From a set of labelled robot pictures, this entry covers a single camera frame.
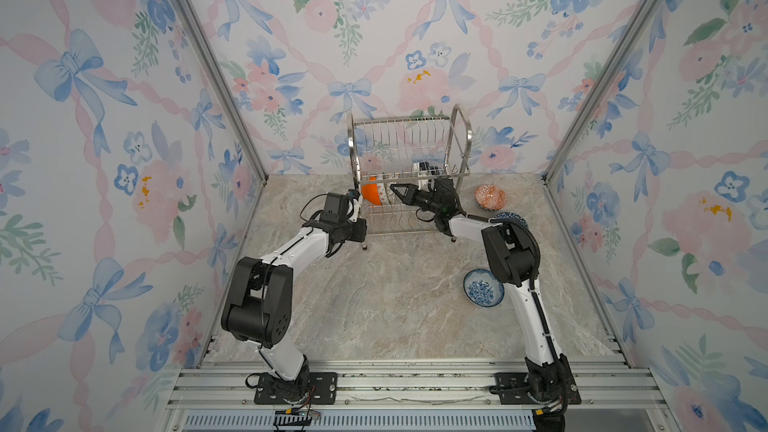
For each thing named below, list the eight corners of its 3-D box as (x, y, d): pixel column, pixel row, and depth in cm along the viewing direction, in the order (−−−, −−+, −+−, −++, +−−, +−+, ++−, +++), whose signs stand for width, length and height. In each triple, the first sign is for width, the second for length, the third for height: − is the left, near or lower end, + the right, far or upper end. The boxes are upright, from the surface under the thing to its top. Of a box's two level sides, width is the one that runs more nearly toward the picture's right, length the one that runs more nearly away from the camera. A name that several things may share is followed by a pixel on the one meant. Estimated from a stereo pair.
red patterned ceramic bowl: (484, 217, 111) (488, 208, 107) (468, 198, 116) (471, 189, 112) (507, 207, 114) (512, 198, 110) (491, 189, 119) (494, 180, 115)
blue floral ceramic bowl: (464, 308, 89) (467, 302, 86) (458, 275, 96) (461, 268, 92) (503, 308, 89) (508, 302, 86) (495, 275, 96) (499, 268, 92)
